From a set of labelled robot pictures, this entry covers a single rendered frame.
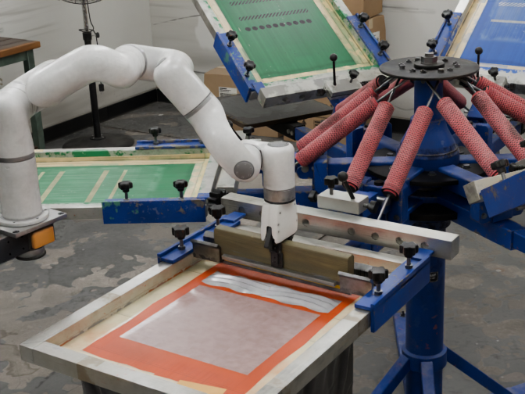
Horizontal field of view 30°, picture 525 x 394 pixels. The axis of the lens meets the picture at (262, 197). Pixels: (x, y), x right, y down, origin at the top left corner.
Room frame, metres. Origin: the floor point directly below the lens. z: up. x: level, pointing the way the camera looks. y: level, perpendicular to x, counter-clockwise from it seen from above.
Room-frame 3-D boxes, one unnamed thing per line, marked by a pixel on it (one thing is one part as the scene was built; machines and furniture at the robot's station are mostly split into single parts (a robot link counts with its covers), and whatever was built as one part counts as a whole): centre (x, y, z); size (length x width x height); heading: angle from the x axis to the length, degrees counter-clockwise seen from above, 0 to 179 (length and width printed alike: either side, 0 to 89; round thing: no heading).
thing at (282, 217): (2.18, -0.04, 1.13); 0.10 x 0.07 x 0.11; 146
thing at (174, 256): (2.37, 0.17, 0.98); 0.30 x 0.05 x 0.07; 146
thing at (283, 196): (2.19, -0.04, 1.19); 0.09 x 0.07 x 0.03; 146
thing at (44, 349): (2.01, 0.07, 0.97); 0.79 x 0.58 x 0.04; 146
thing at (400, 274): (2.06, -0.30, 0.98); 0.30 x 0.05 x 0.07; 146
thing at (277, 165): (2.19, 0.00, 1.26); 0.15 x 0.10 x 0.11; 87
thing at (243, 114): (3.49, -0.22, 0.91); 1.34 x 0.40 x 0.08; 26
